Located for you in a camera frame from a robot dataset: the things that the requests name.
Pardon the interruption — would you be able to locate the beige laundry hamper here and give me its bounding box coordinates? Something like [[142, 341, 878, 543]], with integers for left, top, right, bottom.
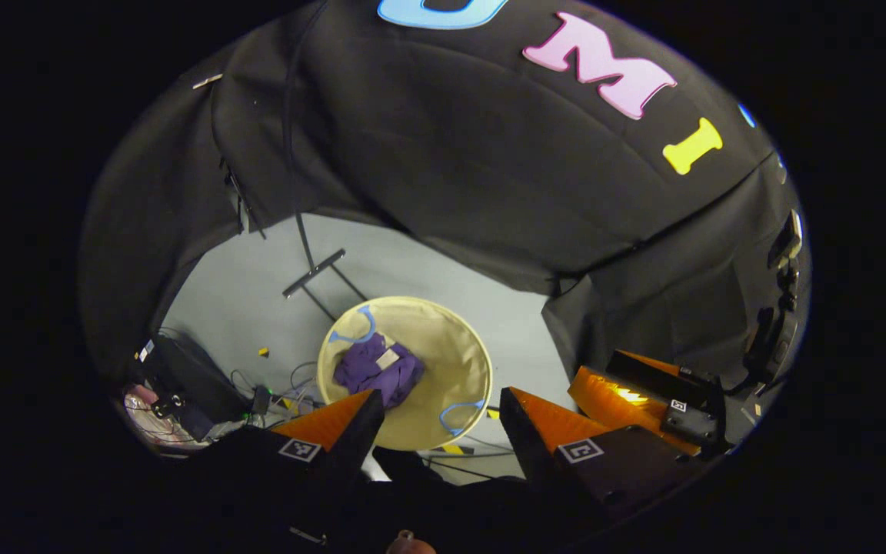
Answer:
[[317, 296, 494, 452]]

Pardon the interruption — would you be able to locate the tangle of floor cables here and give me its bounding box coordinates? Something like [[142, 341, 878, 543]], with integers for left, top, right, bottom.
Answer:
[[231, 360, 325, 412]]

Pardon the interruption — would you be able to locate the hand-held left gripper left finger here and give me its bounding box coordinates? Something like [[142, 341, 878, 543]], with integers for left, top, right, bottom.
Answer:
[[208, 389, 387, 510]]

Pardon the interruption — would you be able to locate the black backdrop cloth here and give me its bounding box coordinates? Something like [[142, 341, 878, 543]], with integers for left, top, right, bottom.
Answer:
[[78, 0, 805, 401]]

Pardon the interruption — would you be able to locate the black clothes rack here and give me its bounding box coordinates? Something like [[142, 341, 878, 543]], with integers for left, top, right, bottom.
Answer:
[[281, 214, 371, 324]]

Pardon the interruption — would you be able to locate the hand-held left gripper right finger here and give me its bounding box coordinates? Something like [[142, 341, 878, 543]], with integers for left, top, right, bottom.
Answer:
[[498, 386, 709, 524]]

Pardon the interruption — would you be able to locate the purple knit jacket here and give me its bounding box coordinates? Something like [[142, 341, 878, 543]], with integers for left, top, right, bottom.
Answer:
[[333, 332, 425, 409]]

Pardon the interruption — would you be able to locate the pink white bundle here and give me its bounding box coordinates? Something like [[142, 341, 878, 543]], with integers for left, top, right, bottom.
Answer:
[[124, 385, 209, 449]]

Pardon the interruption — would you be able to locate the black equipment case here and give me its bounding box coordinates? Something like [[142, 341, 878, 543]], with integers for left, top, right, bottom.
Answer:
[[135, 335, 248, 424]]

